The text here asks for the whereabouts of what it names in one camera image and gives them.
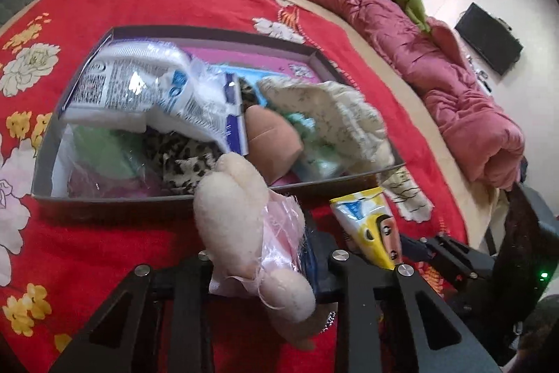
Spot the yellow packet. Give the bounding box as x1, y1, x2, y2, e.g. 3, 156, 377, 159
328, 187, 401, 271

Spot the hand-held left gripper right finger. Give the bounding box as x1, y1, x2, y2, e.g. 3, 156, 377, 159
301, 224, 503, 373

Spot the small green tissue pack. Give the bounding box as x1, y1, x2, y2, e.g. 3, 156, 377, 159
284, 113, 346, 181

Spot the leopard print scrunchie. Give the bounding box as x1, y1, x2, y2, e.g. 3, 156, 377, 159
142, 78, 263, 194

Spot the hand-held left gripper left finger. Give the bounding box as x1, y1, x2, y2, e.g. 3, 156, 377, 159
48, 251, 219, 373

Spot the black wall television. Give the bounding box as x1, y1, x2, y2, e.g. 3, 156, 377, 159
454, 2, 525, 77

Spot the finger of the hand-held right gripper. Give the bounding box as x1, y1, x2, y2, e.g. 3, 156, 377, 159
399, 234, 496, 290

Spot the grey cardboard box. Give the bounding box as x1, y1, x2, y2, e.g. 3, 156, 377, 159
31, 26, 407, 208

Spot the cream rabbit plush pink dress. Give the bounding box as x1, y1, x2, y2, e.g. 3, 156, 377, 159
192, 152, 337, 352

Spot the red floral blanket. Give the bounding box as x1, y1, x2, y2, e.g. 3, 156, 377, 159
0, 0, 470, 373

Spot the pink quilt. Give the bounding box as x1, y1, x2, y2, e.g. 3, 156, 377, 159
290, 0, 525, 192

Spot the white floral scrunchie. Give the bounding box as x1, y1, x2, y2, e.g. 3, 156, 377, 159
257, 77, 396, 173

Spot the mint makeup sponge bag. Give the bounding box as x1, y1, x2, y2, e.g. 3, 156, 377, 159
52, 124, 151, 196

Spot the beige makeup sponge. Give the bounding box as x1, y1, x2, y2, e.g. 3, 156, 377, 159
242, 104, 304, 186

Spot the blue white cotton pad packet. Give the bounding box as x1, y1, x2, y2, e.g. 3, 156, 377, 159
61, 41, 252, 157

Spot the pink book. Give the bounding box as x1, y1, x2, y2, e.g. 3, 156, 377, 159
183, 45, 319, 85

